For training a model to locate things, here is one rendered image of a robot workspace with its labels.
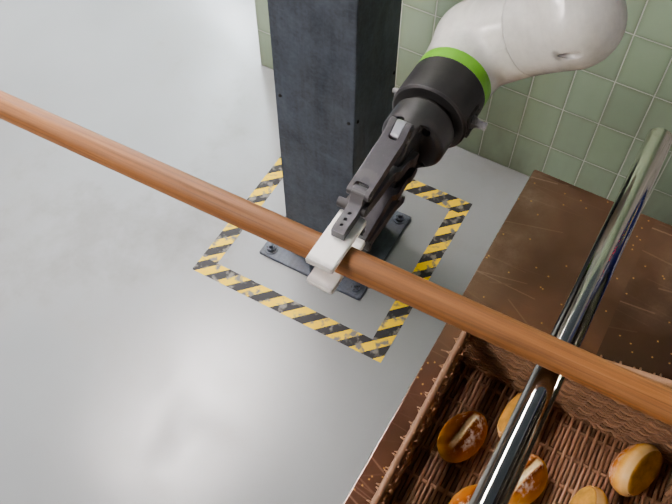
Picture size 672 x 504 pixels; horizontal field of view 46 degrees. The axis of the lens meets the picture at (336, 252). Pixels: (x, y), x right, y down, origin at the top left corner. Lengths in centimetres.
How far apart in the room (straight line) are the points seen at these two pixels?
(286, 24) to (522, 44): 79
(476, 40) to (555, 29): 10
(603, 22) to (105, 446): 155
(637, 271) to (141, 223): 139
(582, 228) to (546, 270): 13
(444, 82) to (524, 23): 10
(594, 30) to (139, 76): 206
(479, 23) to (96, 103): 192
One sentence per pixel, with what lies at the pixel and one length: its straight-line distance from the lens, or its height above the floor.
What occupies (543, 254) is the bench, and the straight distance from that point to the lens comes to 157.
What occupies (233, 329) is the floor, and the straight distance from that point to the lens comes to 211.
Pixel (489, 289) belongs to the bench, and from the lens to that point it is 151.
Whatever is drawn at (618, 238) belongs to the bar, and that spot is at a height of 117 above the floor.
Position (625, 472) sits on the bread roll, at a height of 65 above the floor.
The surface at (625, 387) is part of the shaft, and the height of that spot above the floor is 121.
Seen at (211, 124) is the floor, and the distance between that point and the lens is 256.
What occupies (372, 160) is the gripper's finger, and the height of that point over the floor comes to 125.
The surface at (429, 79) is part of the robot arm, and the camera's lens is 88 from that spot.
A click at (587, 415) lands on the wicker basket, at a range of 139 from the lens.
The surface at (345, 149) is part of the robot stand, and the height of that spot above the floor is 51.
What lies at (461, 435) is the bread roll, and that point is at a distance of 130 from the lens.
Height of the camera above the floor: 184
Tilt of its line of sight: 56 degrees down
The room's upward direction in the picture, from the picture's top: straight up
